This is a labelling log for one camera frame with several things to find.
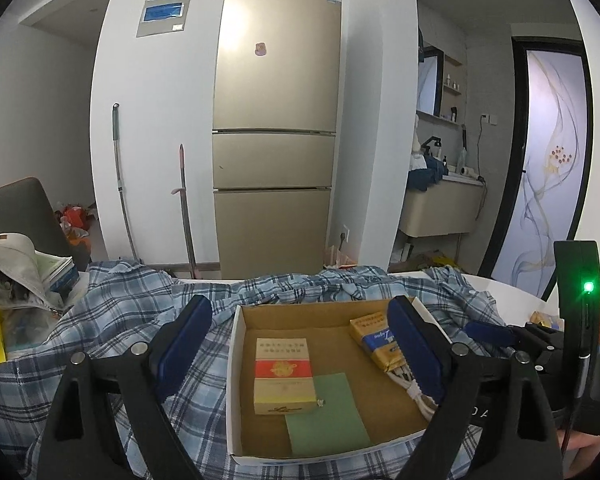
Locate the blue plaid shirt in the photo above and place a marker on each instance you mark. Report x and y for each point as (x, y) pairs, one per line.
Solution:
(105, 320)

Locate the dark blue cloth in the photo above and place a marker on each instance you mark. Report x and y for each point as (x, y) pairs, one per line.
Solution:
(427, 175)

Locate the beige vanity cabinet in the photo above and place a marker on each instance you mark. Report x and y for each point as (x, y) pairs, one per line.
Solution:
(440, 207)

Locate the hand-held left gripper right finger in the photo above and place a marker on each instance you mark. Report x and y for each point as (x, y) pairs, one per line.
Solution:
(415, 355)

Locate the gold refrigerator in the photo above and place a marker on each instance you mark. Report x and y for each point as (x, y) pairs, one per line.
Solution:
(275, 110)

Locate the wall shelf niche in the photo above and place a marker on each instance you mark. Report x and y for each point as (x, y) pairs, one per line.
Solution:
(453, 85)

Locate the white hanging cloth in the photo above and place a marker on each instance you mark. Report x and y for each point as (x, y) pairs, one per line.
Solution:
(418, 135)

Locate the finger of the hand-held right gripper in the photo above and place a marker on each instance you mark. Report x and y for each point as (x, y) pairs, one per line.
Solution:
(485, 332)

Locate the green card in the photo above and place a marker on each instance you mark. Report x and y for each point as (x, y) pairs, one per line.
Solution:
(330, 420)

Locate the red plastic bag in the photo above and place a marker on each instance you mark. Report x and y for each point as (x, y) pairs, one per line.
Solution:
(75, 220)

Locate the wall mirror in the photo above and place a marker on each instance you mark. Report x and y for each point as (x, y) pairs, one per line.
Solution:
(430, 82)

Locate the grey cap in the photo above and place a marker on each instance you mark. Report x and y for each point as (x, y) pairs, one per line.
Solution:
(20, 260)

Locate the grey electrical panel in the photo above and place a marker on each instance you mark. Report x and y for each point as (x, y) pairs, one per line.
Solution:
(165, 5)

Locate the white hair dryer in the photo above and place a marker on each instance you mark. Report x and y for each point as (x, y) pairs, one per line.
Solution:
(470, 172)

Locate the grey chair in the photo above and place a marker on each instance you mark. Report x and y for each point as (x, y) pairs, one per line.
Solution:
(25, 210)

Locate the black faucet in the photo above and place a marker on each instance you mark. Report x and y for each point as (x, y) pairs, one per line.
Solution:
(431, 142)

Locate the gold blue pack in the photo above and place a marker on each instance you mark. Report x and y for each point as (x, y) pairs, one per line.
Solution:
(375, 335)

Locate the person's right hand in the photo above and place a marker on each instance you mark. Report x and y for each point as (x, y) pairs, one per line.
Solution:
(587, 457)

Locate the shallow cardboard box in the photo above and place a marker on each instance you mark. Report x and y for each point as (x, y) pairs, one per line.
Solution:
(305, 320)

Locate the pink fridge magnet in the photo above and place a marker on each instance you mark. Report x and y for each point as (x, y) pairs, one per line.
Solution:
(259, 49)

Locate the low wall outlet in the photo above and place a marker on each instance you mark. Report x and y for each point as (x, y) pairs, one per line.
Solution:
(344, 234)

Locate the black framed glass door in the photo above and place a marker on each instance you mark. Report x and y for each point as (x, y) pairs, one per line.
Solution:
(545, 160)

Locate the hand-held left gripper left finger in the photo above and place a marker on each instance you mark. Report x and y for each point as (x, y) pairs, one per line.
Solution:
(182, 350)

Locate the white wall socket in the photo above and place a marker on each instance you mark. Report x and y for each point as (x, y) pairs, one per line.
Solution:
(487, 119)

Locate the small gold box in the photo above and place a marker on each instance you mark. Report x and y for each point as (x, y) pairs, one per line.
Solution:
(545, 320)

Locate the red gold cigarette pack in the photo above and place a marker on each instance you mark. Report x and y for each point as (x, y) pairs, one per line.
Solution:
(282, 375)

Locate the stack of booklets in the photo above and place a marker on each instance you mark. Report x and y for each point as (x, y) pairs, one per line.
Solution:
(60, 272)

